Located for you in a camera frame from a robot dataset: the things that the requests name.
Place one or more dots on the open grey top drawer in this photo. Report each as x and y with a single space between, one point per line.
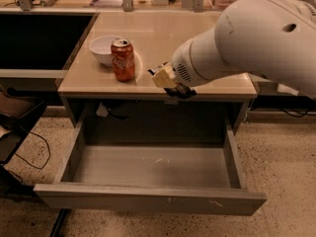
101 171

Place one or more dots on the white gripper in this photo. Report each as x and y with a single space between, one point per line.
182 66

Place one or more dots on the grey cabinet with beige top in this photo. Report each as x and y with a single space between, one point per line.
155 36

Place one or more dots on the black chair at left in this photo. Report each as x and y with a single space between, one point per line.
18 115

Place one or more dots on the black rxbar chocolate wrapper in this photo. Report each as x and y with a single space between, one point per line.
181 91

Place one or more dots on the red coca-cola can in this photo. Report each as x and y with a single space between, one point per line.
123 59

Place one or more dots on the white ceramic bowl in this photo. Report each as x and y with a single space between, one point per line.
101 49

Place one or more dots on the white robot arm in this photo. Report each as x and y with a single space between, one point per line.
275 39

